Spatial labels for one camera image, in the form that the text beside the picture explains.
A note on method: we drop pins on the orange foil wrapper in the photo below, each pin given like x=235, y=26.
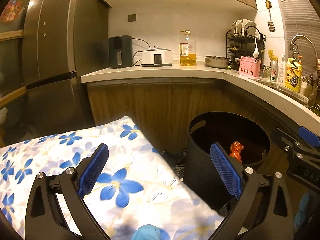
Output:
x=235, y=150

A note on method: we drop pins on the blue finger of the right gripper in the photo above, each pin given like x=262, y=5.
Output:
x=310, y=137

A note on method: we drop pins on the wall outlet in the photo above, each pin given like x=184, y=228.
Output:
x=132, y=18

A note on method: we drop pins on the wooden lower cabinet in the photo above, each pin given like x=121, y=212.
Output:
x=163, y=111

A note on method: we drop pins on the white ladle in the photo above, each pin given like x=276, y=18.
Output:
x=256, y=50

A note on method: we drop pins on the white slow cooker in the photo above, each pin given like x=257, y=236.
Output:
x=156, y=57

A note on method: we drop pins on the cooking oil bottle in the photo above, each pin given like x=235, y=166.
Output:
x=187, y=49

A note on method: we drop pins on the wooden framed glass door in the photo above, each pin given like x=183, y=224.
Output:
x=14, y=100

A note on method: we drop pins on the beer can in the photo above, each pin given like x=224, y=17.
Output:
x=273, y=68

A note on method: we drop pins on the floral blue white tablecloth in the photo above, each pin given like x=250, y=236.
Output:
x=136, y=187

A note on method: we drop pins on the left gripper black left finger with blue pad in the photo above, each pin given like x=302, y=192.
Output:
x=44, y=218

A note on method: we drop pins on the steel bowl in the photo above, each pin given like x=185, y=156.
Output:
x=216, y=62

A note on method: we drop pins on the black trash bin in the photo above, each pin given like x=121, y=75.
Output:
x=225, y=128

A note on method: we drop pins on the red door decoration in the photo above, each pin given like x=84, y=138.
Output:
x=11, y=11

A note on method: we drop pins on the dark steel refrigerator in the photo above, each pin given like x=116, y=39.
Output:
x=63, y=40

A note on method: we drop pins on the black dish rack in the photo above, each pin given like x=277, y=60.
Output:
x=240, y=42

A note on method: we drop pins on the pink utensil basket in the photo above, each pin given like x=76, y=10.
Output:
x=249, y=67

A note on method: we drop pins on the hanging spatula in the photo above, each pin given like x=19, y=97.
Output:
x=270, y=22

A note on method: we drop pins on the black air fryer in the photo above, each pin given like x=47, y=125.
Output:
x=120, y=51

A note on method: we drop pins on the window blind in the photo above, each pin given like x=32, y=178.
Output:
x=300, y=18

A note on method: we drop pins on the white kitchen countertop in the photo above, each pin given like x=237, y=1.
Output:
x=291, y=108

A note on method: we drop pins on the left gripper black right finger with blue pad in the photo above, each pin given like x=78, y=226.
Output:
x=274, y=219

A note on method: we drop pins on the white dish soap bottle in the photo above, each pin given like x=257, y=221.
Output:
x=281, y=70

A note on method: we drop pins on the yellow detergent bottle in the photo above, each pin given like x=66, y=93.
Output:
x=293, y=78

